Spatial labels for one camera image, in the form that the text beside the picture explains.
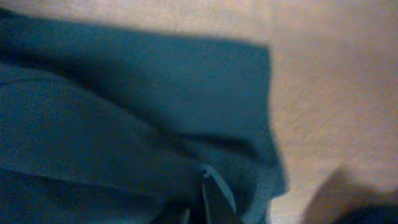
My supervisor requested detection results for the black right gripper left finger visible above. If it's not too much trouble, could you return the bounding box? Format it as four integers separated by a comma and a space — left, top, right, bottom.
178, 207, 190, 224

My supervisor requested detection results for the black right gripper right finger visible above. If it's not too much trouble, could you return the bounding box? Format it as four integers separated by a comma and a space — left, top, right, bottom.
201, 165, 244, 224

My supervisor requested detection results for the black leggings red waistband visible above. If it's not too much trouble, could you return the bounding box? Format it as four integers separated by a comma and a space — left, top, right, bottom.
1, 9, 286, 223

